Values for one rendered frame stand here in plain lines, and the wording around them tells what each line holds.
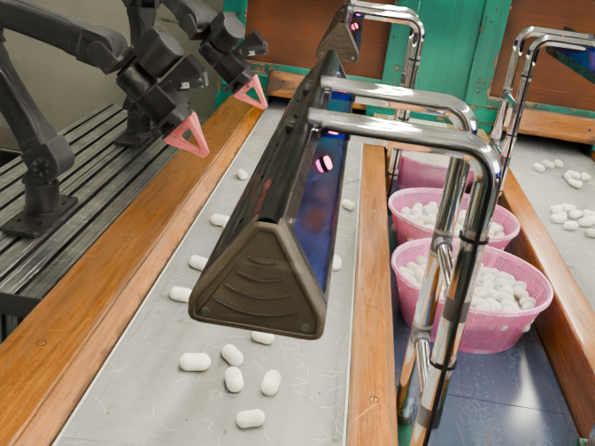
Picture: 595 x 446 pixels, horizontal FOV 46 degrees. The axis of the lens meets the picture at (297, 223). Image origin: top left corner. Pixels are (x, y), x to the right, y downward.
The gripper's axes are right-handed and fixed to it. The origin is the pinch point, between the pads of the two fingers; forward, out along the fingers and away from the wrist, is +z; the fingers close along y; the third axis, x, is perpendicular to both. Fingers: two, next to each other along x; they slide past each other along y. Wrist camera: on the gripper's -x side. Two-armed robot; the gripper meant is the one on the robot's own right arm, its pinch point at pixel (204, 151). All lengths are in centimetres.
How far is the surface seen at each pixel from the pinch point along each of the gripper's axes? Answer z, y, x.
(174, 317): 12.0, -38.9, 5.2
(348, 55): 5.2, 9.7, -30.1
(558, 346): 57, -25, -30
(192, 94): -12, 182, 55
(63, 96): -51, 182, 101
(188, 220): 6.8, -7.4, 8.5
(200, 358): 15, -50, 0
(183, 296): 11.2, -35.1, 4.0
